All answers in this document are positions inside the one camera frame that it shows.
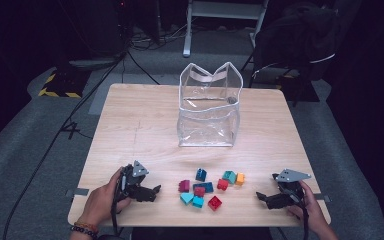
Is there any cyan cube block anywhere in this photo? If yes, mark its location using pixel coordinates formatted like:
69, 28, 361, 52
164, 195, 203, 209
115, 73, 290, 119
191, 195, 205, 209

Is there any black beaded bracelet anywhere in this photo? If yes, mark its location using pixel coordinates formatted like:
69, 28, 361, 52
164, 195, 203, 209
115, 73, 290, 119
70, 225, 98, 239

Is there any long black floor cable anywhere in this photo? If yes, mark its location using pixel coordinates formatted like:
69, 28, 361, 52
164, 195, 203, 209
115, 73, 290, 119
2, 49, 129, 240

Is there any orange bracelet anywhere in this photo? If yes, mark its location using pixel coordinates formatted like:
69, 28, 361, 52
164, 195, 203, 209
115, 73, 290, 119
74, 221, 100, 233

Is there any white metal stand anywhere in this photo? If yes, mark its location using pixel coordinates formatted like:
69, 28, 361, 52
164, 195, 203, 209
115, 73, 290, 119
182, 0, 270, 58

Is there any person's right hand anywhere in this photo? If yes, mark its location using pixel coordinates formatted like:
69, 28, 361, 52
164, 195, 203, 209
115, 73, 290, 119
286, 181, 329, 234

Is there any grey tape strip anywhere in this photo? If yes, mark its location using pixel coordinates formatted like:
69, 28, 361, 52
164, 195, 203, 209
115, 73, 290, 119
313, 193, 332, 203
65, 188, 90, 198

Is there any black tape cross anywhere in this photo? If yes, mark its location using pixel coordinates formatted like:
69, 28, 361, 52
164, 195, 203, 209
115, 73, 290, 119
59, 119, 93, 141

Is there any clear plastic bag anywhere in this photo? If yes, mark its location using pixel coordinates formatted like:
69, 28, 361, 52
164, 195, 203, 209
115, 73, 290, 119
176, 61, 244, 148

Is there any teal green block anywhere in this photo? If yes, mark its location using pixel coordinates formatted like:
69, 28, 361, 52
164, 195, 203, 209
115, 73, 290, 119
222, 170, 237, 185

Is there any yellow black striped base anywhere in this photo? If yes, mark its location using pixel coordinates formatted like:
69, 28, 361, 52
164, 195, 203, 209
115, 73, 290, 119
38, 68, 91, 99

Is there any hand-held gripper black cable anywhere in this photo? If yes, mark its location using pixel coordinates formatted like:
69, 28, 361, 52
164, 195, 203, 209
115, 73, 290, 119
298, 196, 311, 240
110, 173, 128, 237

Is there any dark jacket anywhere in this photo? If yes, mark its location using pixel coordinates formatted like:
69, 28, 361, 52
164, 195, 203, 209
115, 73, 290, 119
253, 3, 343, 81

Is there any red small block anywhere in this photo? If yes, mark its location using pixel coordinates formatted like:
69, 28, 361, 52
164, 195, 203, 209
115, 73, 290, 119
216, 178, 230, 192

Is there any dark blue small block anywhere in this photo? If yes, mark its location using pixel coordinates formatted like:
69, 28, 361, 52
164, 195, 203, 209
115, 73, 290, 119
194, 167, 208, 183

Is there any left hand-held gripper black cable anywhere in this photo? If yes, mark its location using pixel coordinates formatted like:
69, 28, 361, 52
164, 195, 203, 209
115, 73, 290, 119
110, 173, 128, 237

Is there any bundle of black cables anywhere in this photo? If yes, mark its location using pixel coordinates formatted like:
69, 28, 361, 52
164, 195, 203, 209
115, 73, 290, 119
129, 23, 194, 51

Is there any right hand-held gripper black cable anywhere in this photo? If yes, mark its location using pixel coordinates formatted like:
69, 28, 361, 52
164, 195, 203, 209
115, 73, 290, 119
298, 196, 311, 240

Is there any dark blue long block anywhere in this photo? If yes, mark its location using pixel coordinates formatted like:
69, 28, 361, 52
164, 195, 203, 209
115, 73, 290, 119
192, 181, 215, 194

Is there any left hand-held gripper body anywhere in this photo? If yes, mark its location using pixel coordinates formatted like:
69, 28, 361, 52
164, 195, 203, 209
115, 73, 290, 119
114, 160, 150, 201

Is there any person's left hand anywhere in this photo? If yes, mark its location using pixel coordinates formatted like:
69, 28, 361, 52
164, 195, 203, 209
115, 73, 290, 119
81, 166, 133, 229

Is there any grey stand base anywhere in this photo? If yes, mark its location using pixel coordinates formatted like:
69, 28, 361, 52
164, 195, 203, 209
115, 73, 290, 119
68, 58, 118, 69

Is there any black chair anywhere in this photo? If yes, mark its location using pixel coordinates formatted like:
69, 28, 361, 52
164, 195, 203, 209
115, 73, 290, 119
239, 49, 314, 108

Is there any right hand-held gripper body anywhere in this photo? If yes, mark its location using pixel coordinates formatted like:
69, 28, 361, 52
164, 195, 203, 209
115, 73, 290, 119
267, 168, 312, 210

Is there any black computer tower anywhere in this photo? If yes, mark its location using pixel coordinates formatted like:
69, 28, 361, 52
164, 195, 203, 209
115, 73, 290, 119
89, 0, 129, 58

